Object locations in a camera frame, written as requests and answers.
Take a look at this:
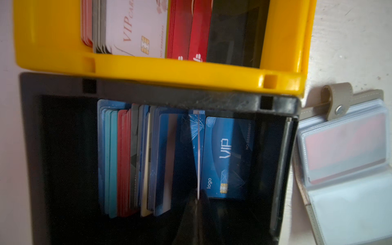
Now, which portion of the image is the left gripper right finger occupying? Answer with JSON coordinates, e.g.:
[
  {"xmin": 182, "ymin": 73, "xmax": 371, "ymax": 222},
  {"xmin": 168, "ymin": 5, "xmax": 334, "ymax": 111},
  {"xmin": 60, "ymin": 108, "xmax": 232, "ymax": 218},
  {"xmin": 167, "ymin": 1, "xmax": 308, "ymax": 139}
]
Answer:
[{"xmin": 198, "ymin": 190, "xmax": 224, "ymax": 245}]

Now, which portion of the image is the blue VIP card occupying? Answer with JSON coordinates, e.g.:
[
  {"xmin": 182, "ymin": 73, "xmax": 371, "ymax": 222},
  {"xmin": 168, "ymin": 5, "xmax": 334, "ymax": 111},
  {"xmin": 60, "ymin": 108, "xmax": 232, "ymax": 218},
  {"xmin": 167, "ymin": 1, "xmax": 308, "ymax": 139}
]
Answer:
[{"xmin": 201, "ymin": 116, "xmax": 255, "ymax": 200}]

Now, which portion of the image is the black plastic bin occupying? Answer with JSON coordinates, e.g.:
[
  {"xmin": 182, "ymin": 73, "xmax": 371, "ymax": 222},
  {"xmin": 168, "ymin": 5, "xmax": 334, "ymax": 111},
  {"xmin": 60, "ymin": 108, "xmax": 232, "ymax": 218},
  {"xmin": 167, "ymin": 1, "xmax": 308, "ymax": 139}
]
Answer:
[{"xmin": 19, "ymin": 72, "xmax": 301, "ymax": 245}]

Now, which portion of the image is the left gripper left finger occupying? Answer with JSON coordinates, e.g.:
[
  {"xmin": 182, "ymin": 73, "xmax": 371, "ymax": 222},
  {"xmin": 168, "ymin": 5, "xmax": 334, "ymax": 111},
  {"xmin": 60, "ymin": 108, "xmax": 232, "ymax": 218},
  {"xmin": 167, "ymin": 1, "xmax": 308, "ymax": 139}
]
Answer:
[{"xmin": 173, "ymin": 190, "xmax": 199, "ymax": 245}]

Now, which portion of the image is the white VIP card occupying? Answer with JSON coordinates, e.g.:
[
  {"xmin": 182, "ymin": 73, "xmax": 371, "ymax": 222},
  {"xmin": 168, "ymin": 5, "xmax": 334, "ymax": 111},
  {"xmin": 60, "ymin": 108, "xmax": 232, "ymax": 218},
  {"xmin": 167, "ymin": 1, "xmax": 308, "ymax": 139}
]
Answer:
[{"xmin": 105, "ymin": 0, "xmax": 170, "ymax": 58}]

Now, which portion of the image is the grey leather card holder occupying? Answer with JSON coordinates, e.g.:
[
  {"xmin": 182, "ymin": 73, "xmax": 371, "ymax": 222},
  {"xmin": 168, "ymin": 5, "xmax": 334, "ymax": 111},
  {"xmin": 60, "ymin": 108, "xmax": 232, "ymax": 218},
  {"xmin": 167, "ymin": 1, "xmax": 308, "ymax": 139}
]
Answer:
[{"xmin": 292, "ymin": 83, "xmax": 392, "ymax": 245}]

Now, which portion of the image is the yellow plastic bin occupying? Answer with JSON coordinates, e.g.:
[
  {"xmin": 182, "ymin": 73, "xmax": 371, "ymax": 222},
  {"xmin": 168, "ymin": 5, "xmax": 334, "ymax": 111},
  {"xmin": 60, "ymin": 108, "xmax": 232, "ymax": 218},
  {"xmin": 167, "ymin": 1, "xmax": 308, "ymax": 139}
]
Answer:
[{"xmin": 13, "ymin": 1, "xmax": 316, "ymax": 97}]

